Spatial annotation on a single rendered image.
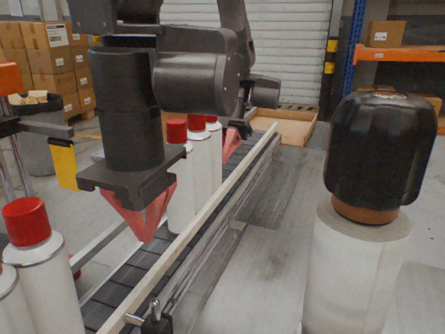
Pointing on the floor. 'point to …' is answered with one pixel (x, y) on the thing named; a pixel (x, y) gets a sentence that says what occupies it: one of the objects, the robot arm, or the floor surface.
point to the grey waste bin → (39, 144)
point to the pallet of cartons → (52, 62)
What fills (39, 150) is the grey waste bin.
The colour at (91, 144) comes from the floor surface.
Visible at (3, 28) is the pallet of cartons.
